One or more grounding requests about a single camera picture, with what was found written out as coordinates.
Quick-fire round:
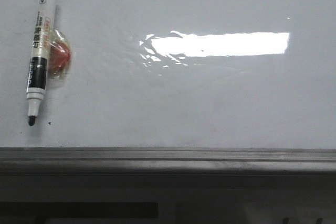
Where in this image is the red magnet with tape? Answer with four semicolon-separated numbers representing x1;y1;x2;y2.
47;29;72;89

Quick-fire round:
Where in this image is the black white whiteboard marker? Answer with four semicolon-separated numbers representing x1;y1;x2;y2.
26;0;56;126

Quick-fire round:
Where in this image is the white whiteboard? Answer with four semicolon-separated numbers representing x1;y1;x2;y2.
1;0;335;149

